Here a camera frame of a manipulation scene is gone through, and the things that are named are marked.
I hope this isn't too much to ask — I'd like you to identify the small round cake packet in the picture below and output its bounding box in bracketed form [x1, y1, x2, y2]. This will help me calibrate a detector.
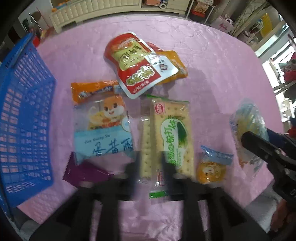
[196, 145, 234, 184]

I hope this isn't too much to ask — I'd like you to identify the clear bag of pastries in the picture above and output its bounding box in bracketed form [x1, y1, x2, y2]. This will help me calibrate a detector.
[229, 99, 269, 179]

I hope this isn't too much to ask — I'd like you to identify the purple snack sachet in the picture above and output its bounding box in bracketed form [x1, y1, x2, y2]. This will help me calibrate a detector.
[63, 152, 112, 188]

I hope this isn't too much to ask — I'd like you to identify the green soda cracker pack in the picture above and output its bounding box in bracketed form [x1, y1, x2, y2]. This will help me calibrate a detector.
[141, 95, 195, 199]

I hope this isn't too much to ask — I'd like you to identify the light blue egg-yolk pastry bag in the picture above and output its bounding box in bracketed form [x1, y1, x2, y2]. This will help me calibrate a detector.
[73, 94, 133, 165]

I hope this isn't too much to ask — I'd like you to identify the orange chocolate bar wrapper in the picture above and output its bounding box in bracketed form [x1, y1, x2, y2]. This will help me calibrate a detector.
[71, 80, 122, 103]

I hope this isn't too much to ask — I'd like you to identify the orange snack bag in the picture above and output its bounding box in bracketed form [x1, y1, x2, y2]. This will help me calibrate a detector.
[147, 42, 188, 85]

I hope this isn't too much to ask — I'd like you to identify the red chicken feet pouch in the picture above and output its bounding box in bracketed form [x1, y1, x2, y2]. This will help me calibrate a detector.
[104, 32, 179, 99]

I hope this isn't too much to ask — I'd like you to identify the blue plastic basket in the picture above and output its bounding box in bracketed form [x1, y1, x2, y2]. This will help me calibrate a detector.
[1, 33, 56, 217]

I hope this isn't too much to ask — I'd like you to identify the person's right hand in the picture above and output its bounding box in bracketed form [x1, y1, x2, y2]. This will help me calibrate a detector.
[270, 199, 292, 232]

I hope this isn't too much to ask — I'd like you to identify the pink quilted table cover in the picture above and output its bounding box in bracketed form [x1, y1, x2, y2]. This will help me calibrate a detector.
[18, 14, 284, 240]

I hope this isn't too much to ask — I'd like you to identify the pink shopping bag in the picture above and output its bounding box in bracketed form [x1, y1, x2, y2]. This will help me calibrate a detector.
[210, 16, 234, 33]

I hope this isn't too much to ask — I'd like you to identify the white metal shelf rack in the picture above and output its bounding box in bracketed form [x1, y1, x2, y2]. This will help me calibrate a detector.
[186, 0, 221, 24]

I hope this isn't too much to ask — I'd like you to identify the red bag on floor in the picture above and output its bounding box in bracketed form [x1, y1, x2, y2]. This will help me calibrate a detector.
[32, 36, 41, 48]

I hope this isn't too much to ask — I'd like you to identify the cream TV cabinet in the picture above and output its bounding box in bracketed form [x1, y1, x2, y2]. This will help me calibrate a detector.
[50, 0, 191, 33]

